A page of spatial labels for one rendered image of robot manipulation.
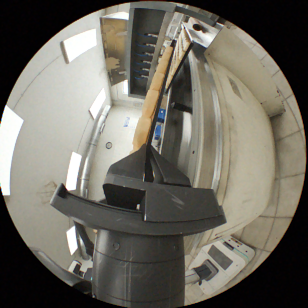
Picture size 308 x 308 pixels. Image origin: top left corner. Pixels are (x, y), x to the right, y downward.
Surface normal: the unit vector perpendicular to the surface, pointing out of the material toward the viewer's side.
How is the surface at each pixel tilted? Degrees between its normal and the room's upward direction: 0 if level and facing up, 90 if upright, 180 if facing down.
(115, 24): 115
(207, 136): 90
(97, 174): 90
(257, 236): 0
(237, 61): 90
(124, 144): 90
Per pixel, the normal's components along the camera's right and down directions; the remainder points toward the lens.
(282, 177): -0.97, -0.19
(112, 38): 0.25, 0.97
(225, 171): 0.17, -0.08
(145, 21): -0.18, 0.98
